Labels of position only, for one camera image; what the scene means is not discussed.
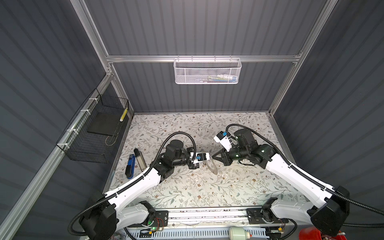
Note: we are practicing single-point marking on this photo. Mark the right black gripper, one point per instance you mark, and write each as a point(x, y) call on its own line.
point(223, 156)

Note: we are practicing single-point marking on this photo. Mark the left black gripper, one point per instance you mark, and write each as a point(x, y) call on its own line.
point(193, 167)

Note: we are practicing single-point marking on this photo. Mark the metal perforated ring disc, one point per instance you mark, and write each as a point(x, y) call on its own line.
point(212, 166)

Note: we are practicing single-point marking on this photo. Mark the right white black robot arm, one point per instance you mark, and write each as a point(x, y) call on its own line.
point(327, 208)

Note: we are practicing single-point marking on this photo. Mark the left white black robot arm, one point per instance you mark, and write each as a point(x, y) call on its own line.
point(110, 212)

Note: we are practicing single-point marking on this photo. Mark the blue black tool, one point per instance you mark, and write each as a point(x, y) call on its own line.
point(136, 160)

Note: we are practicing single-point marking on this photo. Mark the white cylinder canister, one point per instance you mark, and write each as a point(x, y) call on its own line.
point(238, 233)

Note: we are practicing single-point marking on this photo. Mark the yellow marker in basket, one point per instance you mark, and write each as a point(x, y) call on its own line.
point(123, 115)

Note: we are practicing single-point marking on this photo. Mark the red bucket with pens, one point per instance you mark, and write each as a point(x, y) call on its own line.
point(313, 233)

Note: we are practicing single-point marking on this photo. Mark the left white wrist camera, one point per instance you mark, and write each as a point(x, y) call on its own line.
point(199, 157)

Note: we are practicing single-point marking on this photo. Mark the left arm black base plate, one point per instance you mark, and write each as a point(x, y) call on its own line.
point(160, 219)

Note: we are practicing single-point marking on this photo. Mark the white slotted cable duct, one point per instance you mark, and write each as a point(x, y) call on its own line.
point(195, 234)

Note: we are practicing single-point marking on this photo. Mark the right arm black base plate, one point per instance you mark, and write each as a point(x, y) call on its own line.
point(255, 215)

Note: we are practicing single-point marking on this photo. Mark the white mesh wall basket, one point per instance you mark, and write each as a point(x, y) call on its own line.
point(207, 71)

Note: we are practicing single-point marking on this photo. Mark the black wire wall basket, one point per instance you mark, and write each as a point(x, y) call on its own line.
point(96, 132)

